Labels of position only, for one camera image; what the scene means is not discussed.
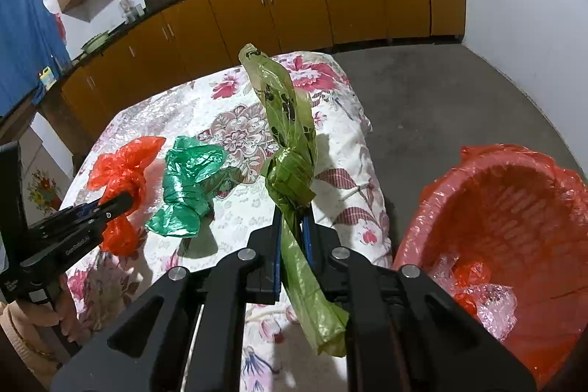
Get orange plastic bag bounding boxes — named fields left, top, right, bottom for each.
left=451, top=260, right=491, bottom=319
left=87, top=136, right=165, bottom=257

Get clear bubble wrap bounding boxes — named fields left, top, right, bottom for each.
left=429, top=254, right=517, bottom=342

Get light green plastic bag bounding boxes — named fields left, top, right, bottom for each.
left=238, top=44, right=348, bottom=357

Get red lined trash basket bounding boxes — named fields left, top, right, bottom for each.
left=392, top=144, right=587, bottom=387

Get orange lower kitchen cabinets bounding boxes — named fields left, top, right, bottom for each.
left=40, top=0, right=465, bottom=154

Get person's left hand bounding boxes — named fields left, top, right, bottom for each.
left=10, top=274, right=90, bottom=352

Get floral tablecloth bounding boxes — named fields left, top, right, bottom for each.
left=64, top=52, right=392, bottom=391

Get dark green plastic bag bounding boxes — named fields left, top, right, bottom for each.
left=146, top=135, right=243, bottom=238

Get yellow bottle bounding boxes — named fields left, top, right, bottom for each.
left=38, top=66, right=57, bottom=90

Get blue cloth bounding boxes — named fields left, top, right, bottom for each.
left=0, top=0, right=72, bottom=115

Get green pot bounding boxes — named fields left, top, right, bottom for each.
left=82, top=31, right=110, bottom=55

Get glass jar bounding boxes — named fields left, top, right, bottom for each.
left=119, top=0, right=144, bottom=24

